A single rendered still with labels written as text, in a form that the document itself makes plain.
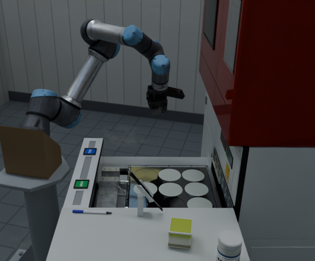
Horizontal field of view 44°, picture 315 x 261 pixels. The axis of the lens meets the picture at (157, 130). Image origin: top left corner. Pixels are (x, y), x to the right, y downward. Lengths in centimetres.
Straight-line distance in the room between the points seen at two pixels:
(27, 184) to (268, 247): 109
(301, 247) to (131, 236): 70
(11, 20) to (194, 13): 206
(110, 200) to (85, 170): 17
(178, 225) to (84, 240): 31
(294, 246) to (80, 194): 85
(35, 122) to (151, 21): 247
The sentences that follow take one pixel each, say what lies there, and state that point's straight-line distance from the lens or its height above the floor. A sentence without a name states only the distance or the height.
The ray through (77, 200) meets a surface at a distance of 151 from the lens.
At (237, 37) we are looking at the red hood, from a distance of 124.
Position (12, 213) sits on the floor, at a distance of 312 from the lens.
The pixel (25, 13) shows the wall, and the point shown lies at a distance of 466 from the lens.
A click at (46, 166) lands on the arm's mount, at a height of 89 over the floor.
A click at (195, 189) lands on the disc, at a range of 166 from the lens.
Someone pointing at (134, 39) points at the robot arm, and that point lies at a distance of 160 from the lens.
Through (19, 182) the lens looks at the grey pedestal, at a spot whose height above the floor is 82.
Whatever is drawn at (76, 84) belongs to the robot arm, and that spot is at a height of 118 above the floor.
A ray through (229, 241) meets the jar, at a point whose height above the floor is 106.
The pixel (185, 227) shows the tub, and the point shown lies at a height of 103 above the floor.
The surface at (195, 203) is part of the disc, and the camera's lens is 158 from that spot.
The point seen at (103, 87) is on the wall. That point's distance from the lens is 447.
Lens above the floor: 185
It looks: 27 degrees down
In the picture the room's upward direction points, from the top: 1 degrees clockwise
